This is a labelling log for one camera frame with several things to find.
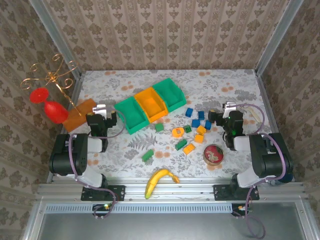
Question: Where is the orange wooden block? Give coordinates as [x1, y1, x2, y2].
[62, 98, 97, 133]

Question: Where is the round orange lego piece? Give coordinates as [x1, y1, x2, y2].
[171, 126, 185, 138]

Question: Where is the green plastic bin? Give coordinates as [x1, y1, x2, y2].
[114, 96, 151, 136]
[151, 77, 187, 113]

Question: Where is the long green lego brick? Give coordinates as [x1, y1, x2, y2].
[141, 149, 155, 163]
[174, 139, 188, 151]

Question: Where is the red plastic goblet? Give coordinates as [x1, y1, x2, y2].
[29, 87, 70, 125]

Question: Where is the aluminium upright post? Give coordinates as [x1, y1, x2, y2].
[27, 0, 83, 78]
[254, 0, 305, 76]

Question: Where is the small black connector board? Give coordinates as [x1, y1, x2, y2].
[231, 203, 252, 218]
[92, 203, 113, 218]

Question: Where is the white slotted cable duct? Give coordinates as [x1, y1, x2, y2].
[44, 202, 233, 214]

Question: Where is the aluminium front rail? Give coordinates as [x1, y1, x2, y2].
[36, 177, 310, 202]

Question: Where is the round tin red lid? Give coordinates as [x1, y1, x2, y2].
[202, 144, 225, 166]

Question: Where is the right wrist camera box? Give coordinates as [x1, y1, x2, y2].
[223, 101, 237, 113]

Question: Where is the gold wire stand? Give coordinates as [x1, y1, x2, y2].
[19, 53, 83, 117]

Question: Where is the long orange lego brick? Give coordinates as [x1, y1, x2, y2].
[182, 143, 197, 156]

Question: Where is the grey metal panel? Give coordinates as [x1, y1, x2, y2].
[23, 201, 320, 240]

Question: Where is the yellow banana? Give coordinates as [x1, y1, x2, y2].
[144, 168, 181, 200]

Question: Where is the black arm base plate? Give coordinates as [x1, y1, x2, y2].
[80, 184, 126, 202]
[213, 184, 260, 201]

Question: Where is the orange plastic bin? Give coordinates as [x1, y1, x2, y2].
[133, 86, 169, 124]

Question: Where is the cream wooden spoon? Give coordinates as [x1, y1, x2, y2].
[237, 104, 261, 124]

